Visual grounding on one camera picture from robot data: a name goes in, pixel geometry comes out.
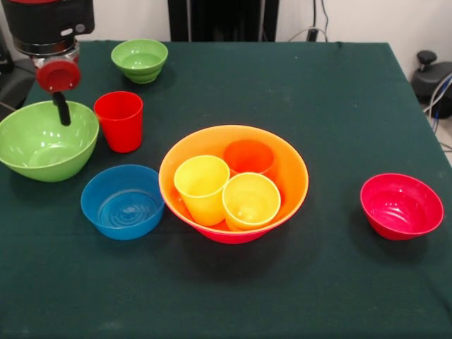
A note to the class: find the large orange bowl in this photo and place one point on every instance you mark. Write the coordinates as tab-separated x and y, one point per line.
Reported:
293	176

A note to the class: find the black equipment base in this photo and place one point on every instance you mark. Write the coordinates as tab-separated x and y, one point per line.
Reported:
431	77

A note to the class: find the black cabinet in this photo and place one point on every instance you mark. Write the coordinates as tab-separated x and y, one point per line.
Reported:
226	17

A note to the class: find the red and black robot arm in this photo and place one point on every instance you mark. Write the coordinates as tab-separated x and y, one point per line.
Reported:
46	21

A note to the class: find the black chair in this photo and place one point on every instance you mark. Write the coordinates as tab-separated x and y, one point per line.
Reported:
16	84

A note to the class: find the small green bowl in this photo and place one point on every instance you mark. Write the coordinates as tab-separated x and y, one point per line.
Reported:
139	60

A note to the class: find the red cup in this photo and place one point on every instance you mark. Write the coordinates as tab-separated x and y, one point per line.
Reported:
121	134

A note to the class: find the blue bowl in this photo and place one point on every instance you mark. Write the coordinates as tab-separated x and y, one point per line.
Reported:
121	231

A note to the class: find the red bowl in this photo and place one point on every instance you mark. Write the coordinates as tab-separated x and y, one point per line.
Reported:
399	208

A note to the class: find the dark green tablecloth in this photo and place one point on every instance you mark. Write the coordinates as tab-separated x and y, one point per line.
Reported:
226	282

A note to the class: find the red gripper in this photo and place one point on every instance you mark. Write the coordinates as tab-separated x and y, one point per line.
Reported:
58	76

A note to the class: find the black power adapter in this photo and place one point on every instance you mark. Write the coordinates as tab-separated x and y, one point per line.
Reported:
312	35

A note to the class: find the orange cup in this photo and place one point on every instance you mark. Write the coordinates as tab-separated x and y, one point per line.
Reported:
249	157

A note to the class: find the large green bowl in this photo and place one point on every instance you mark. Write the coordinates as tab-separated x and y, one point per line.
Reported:
42	141

